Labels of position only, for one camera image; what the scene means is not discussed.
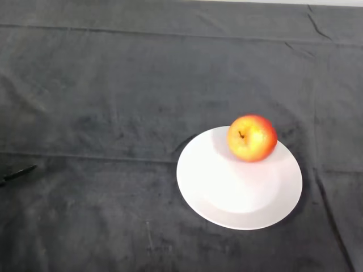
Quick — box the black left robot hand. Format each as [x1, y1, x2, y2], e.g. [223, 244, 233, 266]
[0, 165, 38, 188]

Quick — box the red yellow apple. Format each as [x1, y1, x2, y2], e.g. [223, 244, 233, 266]
[226, 114, 278, 163]

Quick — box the white round plate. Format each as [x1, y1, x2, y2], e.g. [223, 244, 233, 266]
[176, 125, 303, 231]

